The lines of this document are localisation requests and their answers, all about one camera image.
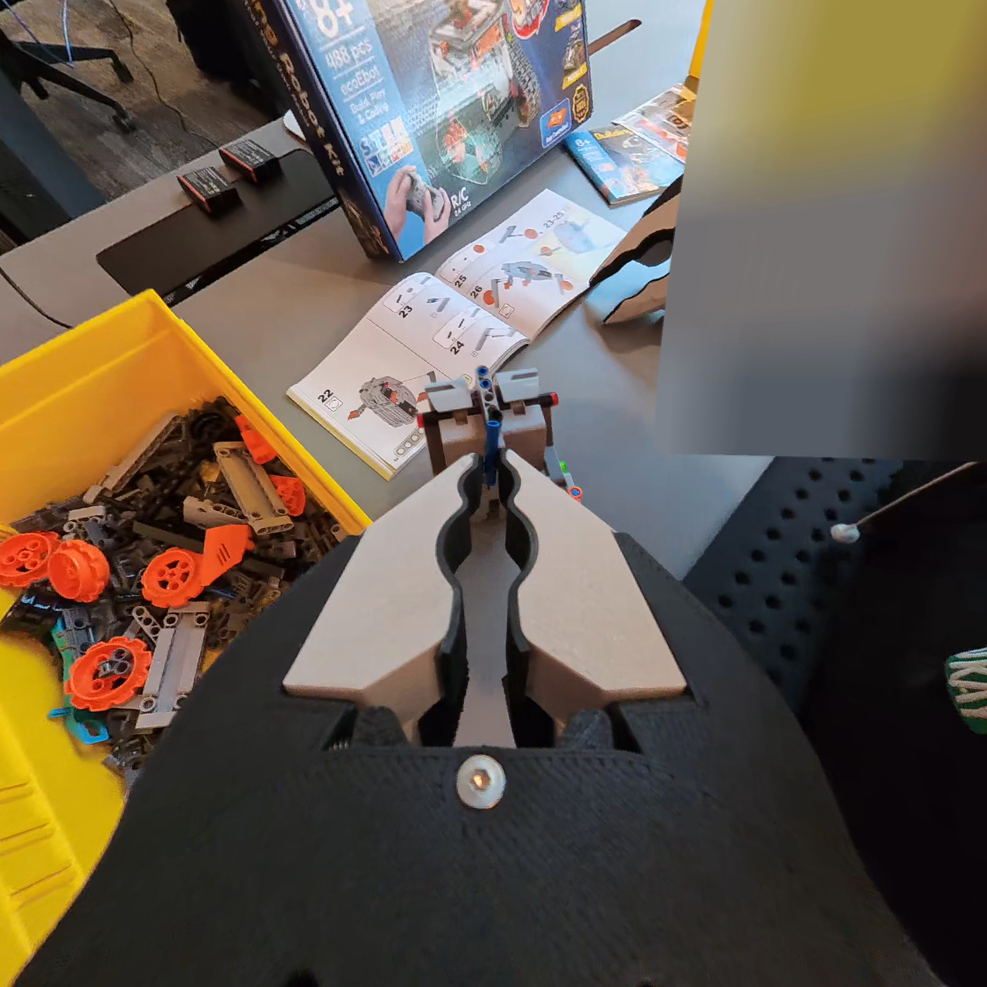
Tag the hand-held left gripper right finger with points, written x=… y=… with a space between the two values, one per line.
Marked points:
x=601 y=609

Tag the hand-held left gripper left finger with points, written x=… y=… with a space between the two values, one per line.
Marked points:
x=370 y=609

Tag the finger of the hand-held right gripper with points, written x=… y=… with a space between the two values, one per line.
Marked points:
x=639 y=227
x=636 y=302

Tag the grey partly built robot model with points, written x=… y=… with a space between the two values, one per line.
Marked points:
x=532 y=439

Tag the blue connector pin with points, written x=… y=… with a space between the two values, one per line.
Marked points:
x=491 y=455

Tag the pile of building pieces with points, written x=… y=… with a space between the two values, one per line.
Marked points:
x=146 y=493

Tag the yellow parts bin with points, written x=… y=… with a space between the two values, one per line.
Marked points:
x=76 y=385

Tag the black desk mat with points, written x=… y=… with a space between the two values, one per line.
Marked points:
x=193 y=247

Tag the blue cover manual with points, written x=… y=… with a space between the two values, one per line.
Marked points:
x=617 y=166

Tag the sticker sheet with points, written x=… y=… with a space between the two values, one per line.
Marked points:
x=656 y=123

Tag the orange wedge piece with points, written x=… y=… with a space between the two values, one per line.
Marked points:
x=289 y=493
x=256 y=445

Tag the orange curved panel piece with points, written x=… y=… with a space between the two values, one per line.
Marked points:
x=223 y=551

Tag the orange toothed wheel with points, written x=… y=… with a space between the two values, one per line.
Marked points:
x=15 y=566
x=76 y=575
x=157 y=590
x=84 y=685

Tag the blue robot kit box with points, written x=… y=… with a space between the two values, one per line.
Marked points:
x=431 y=115

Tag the open instruction booklet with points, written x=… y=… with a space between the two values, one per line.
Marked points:
x=362 y=362

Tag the person's black hoodie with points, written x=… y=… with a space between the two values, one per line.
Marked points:
x=886 y=771

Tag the black office chair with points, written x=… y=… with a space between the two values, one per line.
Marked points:
x=46 y=61

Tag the long grey frame piece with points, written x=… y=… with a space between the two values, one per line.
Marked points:
x=254 y=485

